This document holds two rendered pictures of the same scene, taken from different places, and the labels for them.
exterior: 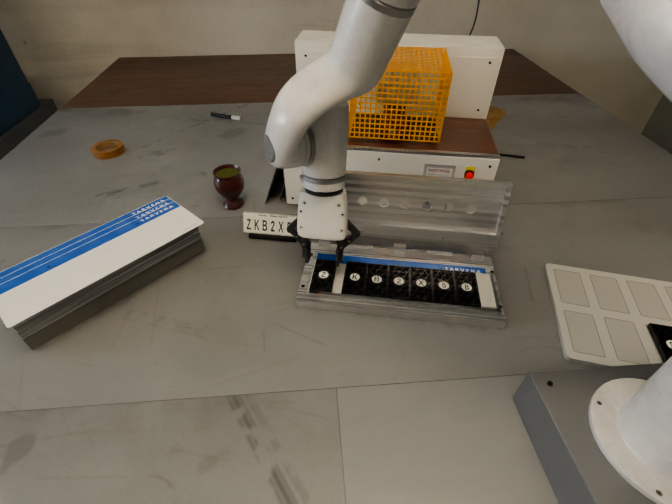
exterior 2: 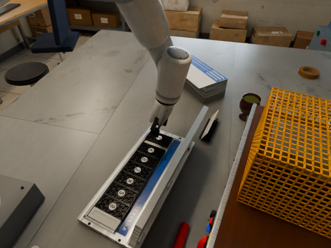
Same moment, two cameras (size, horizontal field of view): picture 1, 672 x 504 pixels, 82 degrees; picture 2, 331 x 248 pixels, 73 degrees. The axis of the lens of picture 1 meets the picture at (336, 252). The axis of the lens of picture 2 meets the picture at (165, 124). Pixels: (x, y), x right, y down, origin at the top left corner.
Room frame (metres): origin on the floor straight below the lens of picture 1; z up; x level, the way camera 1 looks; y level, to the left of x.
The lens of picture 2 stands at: (0.82, -0.55, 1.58)
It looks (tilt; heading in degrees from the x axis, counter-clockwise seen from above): 43 degrees down; 108
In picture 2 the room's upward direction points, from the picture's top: straight up
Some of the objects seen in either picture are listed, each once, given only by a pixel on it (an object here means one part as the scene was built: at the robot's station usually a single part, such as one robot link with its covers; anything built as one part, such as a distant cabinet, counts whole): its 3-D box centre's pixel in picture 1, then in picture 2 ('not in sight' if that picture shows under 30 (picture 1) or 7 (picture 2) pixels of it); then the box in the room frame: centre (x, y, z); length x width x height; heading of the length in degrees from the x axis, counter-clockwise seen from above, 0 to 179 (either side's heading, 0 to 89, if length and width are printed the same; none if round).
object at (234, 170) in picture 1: (230, 188); (248, 108); (0.93, 0.30, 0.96); 0.09 x 0.09 x 0.11
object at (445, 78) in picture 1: (397, 92); (302, 156); (1.01, -0.16, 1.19); 0.23 x 0.20 x 0.17; 82
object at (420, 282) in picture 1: (420, 284); (130, 181); (0.58, -0.19, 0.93); 0.10 x 0.05 x 0.01; 172
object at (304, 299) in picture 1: (398, 276); (144, 175); (0.61, -0.14, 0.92); 0.44 x 0.21 x 0.04; 82
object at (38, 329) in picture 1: (107, 263); (191, 73); (0.62, 0.52, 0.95); 0.40 x 0.13 x 0.11; 138
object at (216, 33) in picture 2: not in sight; (227, 35); (0.63, 3.13, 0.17); 0.55 x 0.41 x 0.35; 4
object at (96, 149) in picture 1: (108, 149); (308, 72); (1.24, 0.80, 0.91); 0.10 x 0.10 x 0.02
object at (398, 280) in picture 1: (398, 282); (137, 170); (0.59, -0.14, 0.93); 0.10 x 0.05 x 0.01; 172
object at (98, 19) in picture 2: not in sight; (106, 19); (-1.40, 2.96, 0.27); 0.42 x 0.18 x 0.20; 6
